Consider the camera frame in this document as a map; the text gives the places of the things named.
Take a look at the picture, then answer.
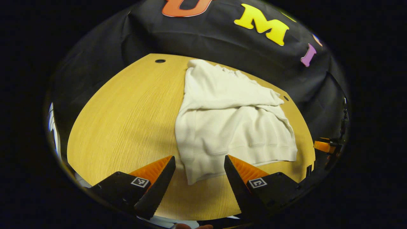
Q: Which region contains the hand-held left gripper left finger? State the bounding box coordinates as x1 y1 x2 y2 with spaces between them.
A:
86 155 176 220

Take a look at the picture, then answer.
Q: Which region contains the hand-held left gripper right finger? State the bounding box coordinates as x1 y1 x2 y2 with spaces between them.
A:
224 155 306 220

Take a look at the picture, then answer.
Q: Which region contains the cream white garment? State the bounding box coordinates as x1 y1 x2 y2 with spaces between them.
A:
174 59 298 185

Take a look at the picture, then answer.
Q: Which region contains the white desk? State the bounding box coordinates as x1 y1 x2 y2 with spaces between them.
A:
48 102 61 158

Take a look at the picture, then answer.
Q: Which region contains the black backdrop cloth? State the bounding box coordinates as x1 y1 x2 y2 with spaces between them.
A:
52 0 350 150

